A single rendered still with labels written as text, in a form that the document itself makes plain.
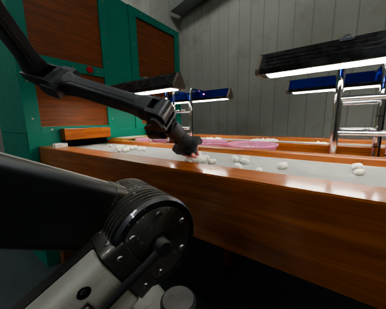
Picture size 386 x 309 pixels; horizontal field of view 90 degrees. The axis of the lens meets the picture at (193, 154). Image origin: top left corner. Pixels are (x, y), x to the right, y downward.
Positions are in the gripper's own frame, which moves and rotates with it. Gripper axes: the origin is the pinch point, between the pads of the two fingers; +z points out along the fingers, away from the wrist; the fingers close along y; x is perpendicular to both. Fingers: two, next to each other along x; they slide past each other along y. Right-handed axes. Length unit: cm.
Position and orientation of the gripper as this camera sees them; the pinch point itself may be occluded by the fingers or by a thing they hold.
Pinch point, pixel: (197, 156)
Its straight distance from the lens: 75.6
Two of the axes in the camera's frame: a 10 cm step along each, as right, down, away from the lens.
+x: -3.4, 8.6, -3.7
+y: -8.1, -0.7, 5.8
